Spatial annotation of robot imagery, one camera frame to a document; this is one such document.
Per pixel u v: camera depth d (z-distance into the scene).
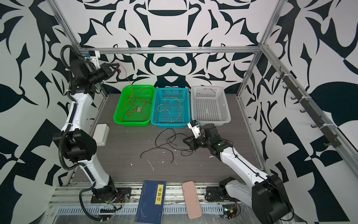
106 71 0.67
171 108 1.11
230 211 0.71
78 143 0.50
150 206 0.69
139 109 1.10
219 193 0.74
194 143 0.70
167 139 0.85
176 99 1.15
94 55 0.68
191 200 0.70
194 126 0.73
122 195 0.73
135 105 1.11
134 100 1.15
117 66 0.76
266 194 0.40
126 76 1.14
